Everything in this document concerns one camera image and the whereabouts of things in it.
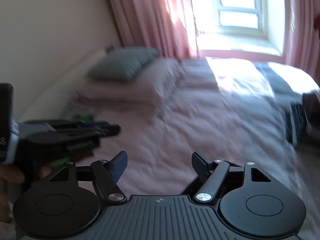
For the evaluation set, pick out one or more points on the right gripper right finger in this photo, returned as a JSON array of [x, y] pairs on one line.
[[246, 201]]

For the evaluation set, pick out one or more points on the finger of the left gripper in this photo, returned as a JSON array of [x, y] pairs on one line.
[[62, 125], [58, 145]]

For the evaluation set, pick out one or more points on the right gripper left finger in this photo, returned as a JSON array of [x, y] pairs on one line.
[[70, 199]]

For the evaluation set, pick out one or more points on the person's left hand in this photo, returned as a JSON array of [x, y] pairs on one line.
[[8, 174]]

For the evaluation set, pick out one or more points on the green cloth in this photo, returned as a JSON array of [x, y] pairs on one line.
[[79, 157]]

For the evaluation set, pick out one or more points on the beige bed headboard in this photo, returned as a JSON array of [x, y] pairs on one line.
[[51, 103]]

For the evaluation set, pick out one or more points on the pink pillow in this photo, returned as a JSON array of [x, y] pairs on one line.
[[146, 97]]

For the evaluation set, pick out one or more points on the grey checked pillow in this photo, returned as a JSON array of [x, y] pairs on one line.
[[123, 64]]

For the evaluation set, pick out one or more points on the pink bed duvet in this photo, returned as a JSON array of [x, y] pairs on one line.
[[228, 109]]

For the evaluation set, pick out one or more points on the stack of folded clothes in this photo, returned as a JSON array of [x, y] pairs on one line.
[[305, 121]]

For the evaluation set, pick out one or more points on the left pink curtain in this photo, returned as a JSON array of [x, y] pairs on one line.
[[167, 25]]

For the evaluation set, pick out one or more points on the pink curtain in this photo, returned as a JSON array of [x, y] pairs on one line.
[[167, 25], [302, 42]]

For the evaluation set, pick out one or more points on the right pink curtain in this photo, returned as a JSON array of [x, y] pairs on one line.
[[302, 42]]

